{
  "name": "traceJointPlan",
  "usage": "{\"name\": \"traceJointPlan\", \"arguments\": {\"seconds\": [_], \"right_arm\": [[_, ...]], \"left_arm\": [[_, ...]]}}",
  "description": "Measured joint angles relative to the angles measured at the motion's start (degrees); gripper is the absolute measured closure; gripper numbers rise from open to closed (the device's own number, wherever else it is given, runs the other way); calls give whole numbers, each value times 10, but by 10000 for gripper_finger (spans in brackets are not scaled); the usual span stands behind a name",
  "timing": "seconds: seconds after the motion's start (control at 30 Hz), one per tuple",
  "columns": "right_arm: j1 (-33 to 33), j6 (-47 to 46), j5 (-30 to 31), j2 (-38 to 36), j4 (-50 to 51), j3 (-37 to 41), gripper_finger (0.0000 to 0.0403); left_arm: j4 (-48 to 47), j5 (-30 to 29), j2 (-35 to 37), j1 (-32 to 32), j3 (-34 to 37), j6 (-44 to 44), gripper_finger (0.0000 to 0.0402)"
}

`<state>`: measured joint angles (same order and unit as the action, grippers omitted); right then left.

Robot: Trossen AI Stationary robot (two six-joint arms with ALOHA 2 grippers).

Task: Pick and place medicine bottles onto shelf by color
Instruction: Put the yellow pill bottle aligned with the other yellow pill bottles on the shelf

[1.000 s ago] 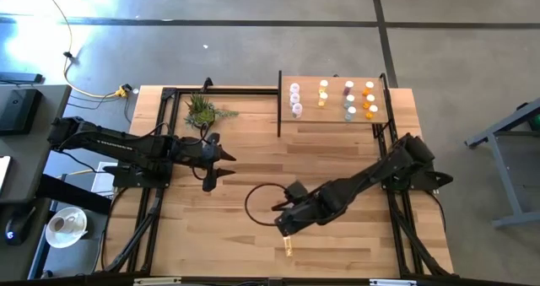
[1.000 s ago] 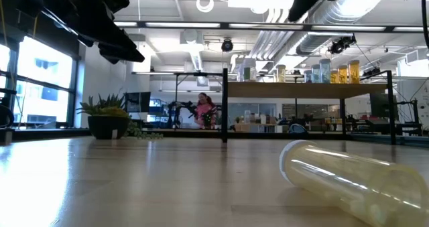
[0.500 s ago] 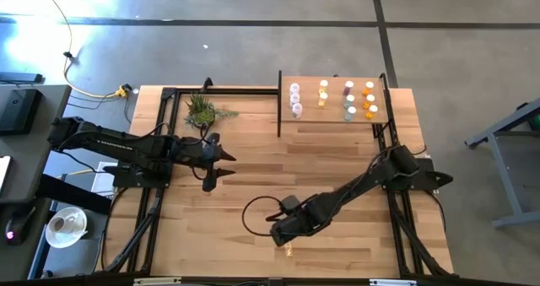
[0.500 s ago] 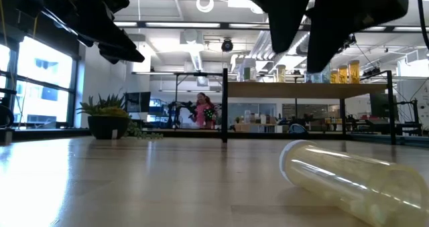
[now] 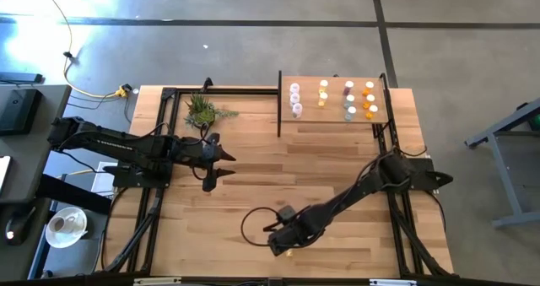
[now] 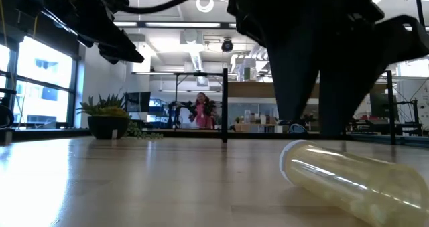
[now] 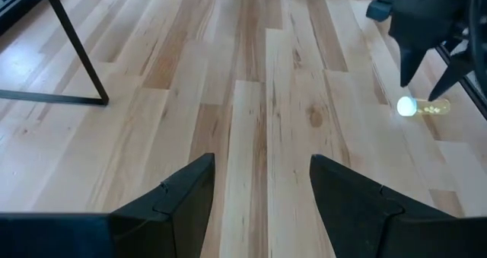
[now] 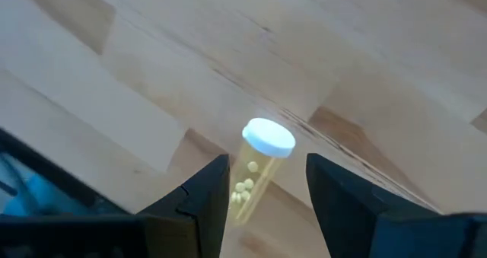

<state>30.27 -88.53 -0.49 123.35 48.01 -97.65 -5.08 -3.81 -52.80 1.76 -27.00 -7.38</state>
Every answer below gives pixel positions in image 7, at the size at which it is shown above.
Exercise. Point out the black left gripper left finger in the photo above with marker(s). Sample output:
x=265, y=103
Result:
x=160, y=231

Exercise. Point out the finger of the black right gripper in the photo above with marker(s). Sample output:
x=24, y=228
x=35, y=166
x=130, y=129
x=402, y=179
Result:
x=454, y=73
x=409, y=64

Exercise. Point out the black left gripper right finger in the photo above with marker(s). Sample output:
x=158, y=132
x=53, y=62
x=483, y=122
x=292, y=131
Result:
x=361, y=227

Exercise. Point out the yellow medicine bottle white cap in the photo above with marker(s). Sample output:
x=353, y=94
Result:
x=422, y=106

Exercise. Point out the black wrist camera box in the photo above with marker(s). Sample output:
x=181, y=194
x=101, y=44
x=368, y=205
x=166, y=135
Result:
x=380, y=8

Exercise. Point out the wooden shelf with black frame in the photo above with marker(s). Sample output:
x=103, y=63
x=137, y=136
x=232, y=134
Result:
x=75, y=41

